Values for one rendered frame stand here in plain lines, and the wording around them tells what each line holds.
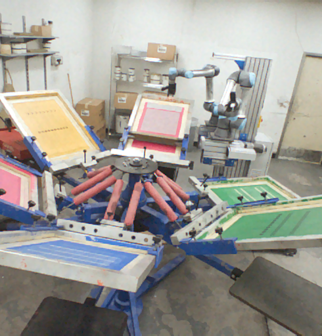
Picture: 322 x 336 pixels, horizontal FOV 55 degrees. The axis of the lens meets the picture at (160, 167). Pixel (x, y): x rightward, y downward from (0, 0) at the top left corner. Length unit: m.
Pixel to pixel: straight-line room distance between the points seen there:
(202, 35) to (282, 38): 1.48
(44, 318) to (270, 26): 5.92
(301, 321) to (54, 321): 1.14
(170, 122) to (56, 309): 2.04
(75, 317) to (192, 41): 5.60
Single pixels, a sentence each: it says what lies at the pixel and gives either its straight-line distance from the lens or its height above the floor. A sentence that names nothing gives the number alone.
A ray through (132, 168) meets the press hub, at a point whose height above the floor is 1.31.
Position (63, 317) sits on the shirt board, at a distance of 1.56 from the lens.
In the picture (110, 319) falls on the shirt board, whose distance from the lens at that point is 1.54.
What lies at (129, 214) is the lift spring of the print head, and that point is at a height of 1.14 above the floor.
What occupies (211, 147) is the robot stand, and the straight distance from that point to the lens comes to 3.16.
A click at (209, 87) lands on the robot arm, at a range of 3.63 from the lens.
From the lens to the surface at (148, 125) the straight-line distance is 3.03.
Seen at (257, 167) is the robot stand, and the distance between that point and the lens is 3.50.
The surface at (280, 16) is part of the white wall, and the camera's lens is 6.54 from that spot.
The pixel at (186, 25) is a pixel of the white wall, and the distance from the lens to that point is 6.45.
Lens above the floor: 2.13
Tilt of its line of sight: 23 degrees down
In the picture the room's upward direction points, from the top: 7 degrees clockwise
